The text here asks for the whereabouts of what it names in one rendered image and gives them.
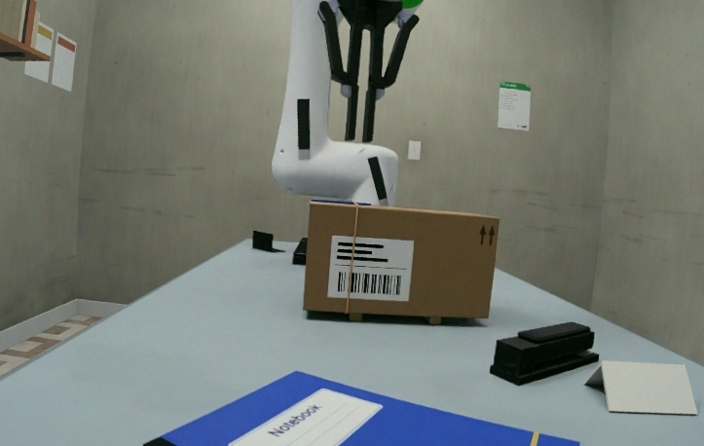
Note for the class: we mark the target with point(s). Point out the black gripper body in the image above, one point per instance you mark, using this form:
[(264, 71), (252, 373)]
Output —
[(348, 10)]

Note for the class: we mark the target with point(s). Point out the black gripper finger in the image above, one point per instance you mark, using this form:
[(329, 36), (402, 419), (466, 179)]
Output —
[(377, 83), (328, 12)]

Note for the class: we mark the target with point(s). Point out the black stapler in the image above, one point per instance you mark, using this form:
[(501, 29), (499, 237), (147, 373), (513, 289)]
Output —
[(523, 359)]

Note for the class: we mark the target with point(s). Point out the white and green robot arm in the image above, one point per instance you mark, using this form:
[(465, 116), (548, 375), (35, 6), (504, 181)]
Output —
[(306, 162)]

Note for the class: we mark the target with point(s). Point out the blue notebook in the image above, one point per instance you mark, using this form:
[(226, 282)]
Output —
[(300, 409)]

